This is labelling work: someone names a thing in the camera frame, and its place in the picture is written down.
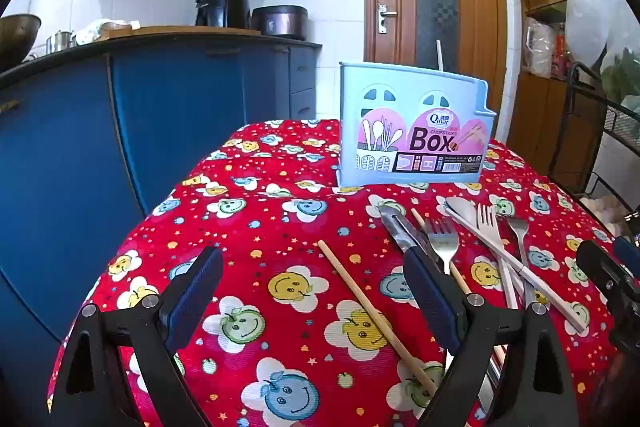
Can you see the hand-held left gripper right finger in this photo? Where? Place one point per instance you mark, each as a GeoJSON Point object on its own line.
{"type": "Point", "coordinates": [435, 299]}

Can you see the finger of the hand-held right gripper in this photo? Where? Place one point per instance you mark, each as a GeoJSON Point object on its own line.
{"type": "Point", "coordinates": [627, 251]}
{"type": "Point", "coordinates": [600, 267]}

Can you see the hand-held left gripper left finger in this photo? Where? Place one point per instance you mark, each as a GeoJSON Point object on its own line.
{"type": "Point", "coordinates": [197, 294]}

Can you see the steel fork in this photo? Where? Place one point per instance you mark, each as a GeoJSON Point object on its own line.
{"type": "Point", "coordinates": [519, 232]}
{"type": "Point", "coordinates": [442, 247]}

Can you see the wooden chopstick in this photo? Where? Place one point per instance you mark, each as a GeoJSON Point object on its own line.
{"type": "Point", "coordinates": [365, 307]}
{"type": "Point", "coordinates": [418, 218]}

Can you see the steel table knife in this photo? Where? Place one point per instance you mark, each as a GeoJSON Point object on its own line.
{"type": "Point", "coordinates": [395, 227]}

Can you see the beige fork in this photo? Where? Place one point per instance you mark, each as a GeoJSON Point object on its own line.
{"type": "Point", "coordinates": [487, 227]}

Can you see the light blue utensil box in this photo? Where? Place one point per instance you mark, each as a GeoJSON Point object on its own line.
{"type": "Point", "coordinates": [380, 82]}

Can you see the pile of eggs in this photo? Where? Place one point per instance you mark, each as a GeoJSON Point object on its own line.
{"type": "Point", "coordinates": [612, 209]}

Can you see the red smiley printed tablecloth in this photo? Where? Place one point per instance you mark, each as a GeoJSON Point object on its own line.
{"type": "Point", "coordinates": [275, 217]}

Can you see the black metal rack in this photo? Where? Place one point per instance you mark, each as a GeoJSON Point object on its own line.
{"type": "Point", "coordinates": [575, 117]}

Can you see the wooden shelf unit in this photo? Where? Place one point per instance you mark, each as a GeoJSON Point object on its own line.
{"type": "Point", "coordinates": [535, 127]}

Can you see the green leafy vegetables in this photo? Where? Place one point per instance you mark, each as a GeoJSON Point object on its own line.
{"type": "Point", "coordinates": [622, 79]}

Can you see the blue counter cabinet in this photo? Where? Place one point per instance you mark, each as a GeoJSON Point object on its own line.
{"type": "Point", "coordinates": [175, 107]}

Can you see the red packets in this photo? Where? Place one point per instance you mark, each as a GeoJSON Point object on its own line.
{"type": "Point", "coordinates": [562, 57]}

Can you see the white plastic bag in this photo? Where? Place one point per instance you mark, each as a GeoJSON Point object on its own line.
{"type": "Point", "coordinates": [592, 17]}

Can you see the white cloth bundle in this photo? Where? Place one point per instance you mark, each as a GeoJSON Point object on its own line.
{"type": "Point", "coordinates": [97, 29]}

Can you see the dark rice cooker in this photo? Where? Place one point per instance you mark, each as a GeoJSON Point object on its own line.
{"type": "Point", "coordinates": [280, 22]}

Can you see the small metal kettle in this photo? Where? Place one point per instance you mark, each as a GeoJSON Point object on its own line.
{"type": "Point", "coordinates": [61, 41]}

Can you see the black air fryer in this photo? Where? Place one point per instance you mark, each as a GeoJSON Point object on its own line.
{"type": "Point", "coordinates": [222, 4]}

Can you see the dark metal bowl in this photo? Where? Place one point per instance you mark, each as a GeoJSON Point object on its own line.
{"type": "Point", "coordinates": [17, 37]}

